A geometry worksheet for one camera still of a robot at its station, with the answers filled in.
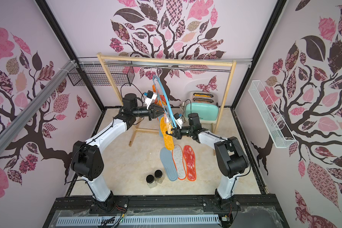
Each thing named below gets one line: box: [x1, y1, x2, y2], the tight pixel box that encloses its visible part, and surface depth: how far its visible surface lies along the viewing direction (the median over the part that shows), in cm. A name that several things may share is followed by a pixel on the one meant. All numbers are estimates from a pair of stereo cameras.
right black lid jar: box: [154, 169, 164, 184], surface depth 77 cm
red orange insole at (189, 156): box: [183, 145, 197, 182], surface depth 91 cm
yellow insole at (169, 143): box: [160, 116, 175, 151], surface depth 86 cm
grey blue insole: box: [159, 147, 179, 182], surface depth 90 cm
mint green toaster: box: [184, 90, 219, 124], surface depth 105 cm
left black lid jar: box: [145, 174, 156, 189], surface depth 75 cm
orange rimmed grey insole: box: [171, 144, 187, 181], surface depth 91 cm
